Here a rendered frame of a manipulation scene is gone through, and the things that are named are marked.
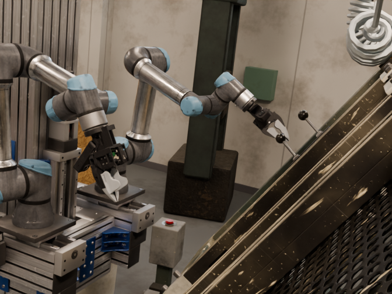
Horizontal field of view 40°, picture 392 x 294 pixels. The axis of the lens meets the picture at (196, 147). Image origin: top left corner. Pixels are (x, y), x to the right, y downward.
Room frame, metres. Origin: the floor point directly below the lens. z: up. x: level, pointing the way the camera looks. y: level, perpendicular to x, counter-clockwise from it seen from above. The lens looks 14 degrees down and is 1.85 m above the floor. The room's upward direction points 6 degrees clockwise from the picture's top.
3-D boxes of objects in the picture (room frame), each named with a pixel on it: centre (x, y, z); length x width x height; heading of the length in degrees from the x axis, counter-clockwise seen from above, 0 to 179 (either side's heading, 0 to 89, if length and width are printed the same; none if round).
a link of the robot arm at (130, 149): (2.32, 0.35, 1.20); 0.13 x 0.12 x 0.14; 143
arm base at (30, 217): (1.87, 0.57, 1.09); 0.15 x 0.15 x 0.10
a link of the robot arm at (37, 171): (1.86, 0.57, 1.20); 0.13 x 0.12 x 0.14; 141
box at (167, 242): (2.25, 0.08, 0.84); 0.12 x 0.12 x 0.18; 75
